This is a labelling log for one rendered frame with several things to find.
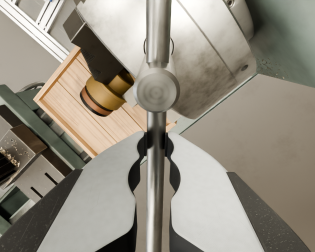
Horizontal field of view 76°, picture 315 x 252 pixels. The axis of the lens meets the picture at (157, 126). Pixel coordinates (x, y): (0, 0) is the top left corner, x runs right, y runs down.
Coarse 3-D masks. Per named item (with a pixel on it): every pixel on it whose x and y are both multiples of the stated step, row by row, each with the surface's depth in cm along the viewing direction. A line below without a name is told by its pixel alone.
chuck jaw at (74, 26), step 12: (84, 0) 24; (72, 12) 27; (72, 24) 27; (84, 24) 26; (72, 36) 27; (84, 36) 27; (96, 36) 28; (84, 48) 29; (96, 48) 30; (96, 60) 32; (108, 60) 33; (96, 72) 35; (108, 72) 35
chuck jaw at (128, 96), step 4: (132, 88) 38; (128, 92) 39; (132, 92) 39; (124, 96) 39; (128, 96) 39; (132, 96) 39; (128, 100) 39; (132, 100) 39; (132, 104) 39; (136, 104) 41; (168, 112) 38; (172, 112) 38; (168, 116) 39; (172, 116) 38; (176, 116) 38; (180, 116) 38; (172, 120) 39
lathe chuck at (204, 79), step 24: (96, 0) 23; (120, 0) 22; (144, 0) 21; (96, 24) 23; (120, 24) 22; (144, 24) 22; (192, 24) 22; (120, 48) 23; (192, 48) 23; (192, 72) 25; (216, 72) 26; (192, 96) 28; (216, 96) 30
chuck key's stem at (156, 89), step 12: (144, 60) 11; (144, 72) 9; (156, 72) 9; (168, 72) 9; (144, 84) 9; (156, 84) 9; (168, 84) 9; (144, 96) 9; (156, 96) 9; (168, 96) 9; (144, 108) 10; (156, 108) 10; (168, 108) 10
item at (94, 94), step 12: (120, 72) 42; (96, 84) 37; (108, 84) 38; (120, 84) 38; (132, 84) 40; (84, 96) 39; (96, 96) 38; (108, 96) 38; (120, 96) 39; (96, 108) 39; (108, 108) 40
